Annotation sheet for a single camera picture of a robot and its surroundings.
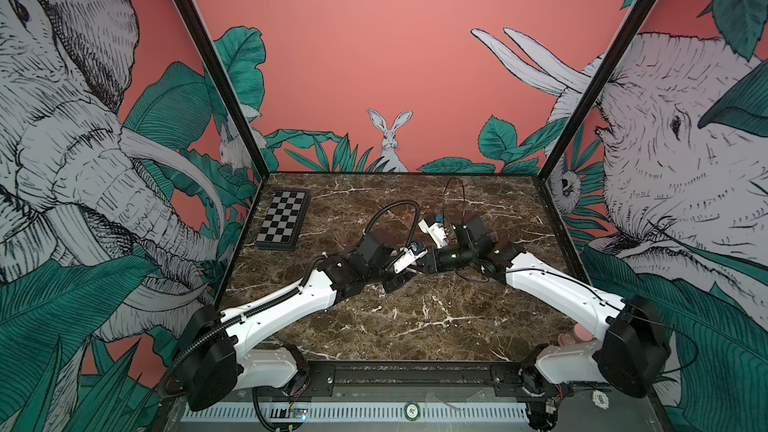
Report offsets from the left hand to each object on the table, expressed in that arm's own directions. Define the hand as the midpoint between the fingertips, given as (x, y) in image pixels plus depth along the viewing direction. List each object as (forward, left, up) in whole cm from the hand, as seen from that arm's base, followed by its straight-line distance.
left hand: (411, 261), depth 76 cm
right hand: (-2, +1, +2) cm, 3 cm away
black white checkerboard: (+24, +42, -14) cm, 50 cm away
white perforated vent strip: (-31, +12, -17) cm, 37 cm away
